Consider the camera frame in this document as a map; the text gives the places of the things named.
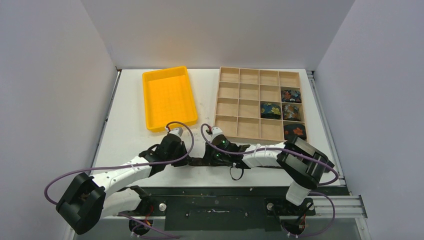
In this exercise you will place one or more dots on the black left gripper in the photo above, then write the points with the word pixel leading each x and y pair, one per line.
pixel 182 148

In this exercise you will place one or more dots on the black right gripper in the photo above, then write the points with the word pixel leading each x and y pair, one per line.
pixel 205 159

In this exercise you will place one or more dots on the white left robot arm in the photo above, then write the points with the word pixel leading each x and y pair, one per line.
pixel 90 198

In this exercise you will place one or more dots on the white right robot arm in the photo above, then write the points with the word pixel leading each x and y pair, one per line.
pixel 308 167

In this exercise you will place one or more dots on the yellow plastic tray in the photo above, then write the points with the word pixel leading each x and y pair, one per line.
pixel 168 97

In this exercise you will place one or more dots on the wooden compartment organizer box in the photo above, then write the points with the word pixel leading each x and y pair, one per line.
pixel 239 96

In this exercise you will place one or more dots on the blue yellow floral rolled tie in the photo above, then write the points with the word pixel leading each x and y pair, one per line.
pixel 269 110

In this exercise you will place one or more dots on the black orange floral rolled tie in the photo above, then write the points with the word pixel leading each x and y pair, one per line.
pixel 294 130

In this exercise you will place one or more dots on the navy red floral rolled tie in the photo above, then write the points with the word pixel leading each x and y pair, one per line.
pixel 291 96

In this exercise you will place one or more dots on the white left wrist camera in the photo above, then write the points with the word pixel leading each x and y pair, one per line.
pixel 178 131

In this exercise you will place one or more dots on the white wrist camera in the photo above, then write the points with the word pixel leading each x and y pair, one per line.
pixel 215 131
pixel 178 131

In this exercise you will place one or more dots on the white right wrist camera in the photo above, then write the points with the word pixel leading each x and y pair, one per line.
pixel 215 131

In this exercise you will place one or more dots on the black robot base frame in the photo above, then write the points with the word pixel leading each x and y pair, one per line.
pixel 239 208

